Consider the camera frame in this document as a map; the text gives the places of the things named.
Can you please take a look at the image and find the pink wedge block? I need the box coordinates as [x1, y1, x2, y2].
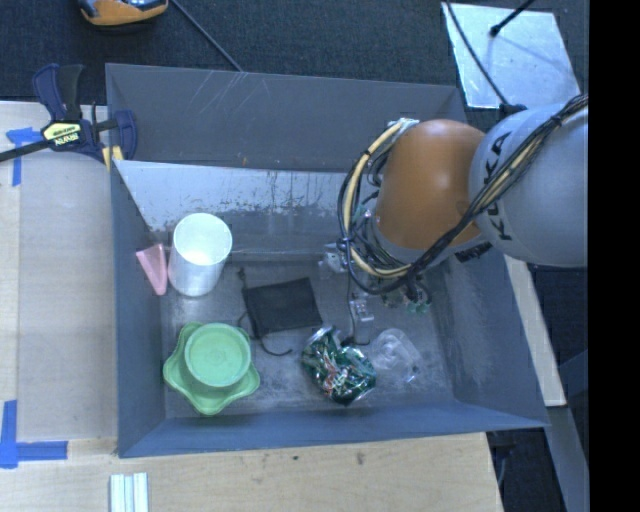
[135, 243, 169, 297]

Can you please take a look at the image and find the green star-shaped plate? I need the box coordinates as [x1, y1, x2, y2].
[161, 321, 262, 418]

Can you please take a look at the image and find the green round bowl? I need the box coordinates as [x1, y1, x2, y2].
[183, 322, 253, 390]

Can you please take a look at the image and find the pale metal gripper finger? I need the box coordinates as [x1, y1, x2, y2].
[350, 298, 376, 347]

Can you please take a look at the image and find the black drawstring pouch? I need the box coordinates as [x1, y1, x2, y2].
[236, 268, 325, 357]

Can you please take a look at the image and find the pale wood flat board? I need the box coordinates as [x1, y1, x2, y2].
[16, 148, 121, 444]

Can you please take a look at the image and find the white plastic cup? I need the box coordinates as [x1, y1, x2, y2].
[167, 212, 234, 298]

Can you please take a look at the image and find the green foil snack packet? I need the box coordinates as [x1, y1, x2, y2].
[300, 325, 378, 408]

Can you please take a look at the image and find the grey metal bin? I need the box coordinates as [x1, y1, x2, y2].
[104, 62, 552, 459]

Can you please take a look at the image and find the clear plastic cup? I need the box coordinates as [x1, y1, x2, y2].
[371, 327, 427, 387]

